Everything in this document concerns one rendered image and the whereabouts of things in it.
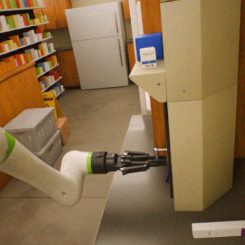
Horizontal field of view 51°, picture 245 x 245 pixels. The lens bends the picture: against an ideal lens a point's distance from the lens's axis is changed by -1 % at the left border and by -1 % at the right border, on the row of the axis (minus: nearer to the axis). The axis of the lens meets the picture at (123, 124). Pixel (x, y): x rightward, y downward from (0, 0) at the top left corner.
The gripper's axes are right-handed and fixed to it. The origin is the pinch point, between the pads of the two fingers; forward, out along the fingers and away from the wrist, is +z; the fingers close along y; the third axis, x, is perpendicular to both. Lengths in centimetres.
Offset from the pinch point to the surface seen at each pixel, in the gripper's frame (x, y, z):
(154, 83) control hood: -33.7, -1.7, 1.8
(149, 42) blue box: -41.0, 19.6, -0.2
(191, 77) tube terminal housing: -34.6, -1.6, 13.2
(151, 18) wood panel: -46, 37, 1
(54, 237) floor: 121, 44, -99
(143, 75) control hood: -36.7, -1.3, -1.6
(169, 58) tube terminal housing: -41.3, -0.7, 7.0
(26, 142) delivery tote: 87, 139, -158
